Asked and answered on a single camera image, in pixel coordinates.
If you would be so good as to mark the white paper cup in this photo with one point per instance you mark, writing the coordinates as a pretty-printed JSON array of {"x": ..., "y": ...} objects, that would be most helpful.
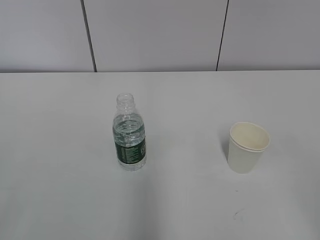
[{"x": 247, "y": 142}]

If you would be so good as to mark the clear water bottle green label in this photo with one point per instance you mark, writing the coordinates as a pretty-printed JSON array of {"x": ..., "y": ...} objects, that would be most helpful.
[{"x": 129, "y": 133}]

